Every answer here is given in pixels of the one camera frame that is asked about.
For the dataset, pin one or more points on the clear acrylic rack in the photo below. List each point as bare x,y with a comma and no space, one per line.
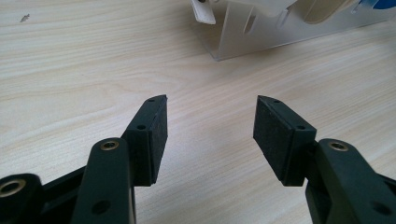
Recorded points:
249,40

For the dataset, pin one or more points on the blue baseball cap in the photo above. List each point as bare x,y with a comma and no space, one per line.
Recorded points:
384,3

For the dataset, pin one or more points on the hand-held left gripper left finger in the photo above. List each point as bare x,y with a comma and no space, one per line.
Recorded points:
149,140

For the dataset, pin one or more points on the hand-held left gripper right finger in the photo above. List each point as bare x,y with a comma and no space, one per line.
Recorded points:
280,140

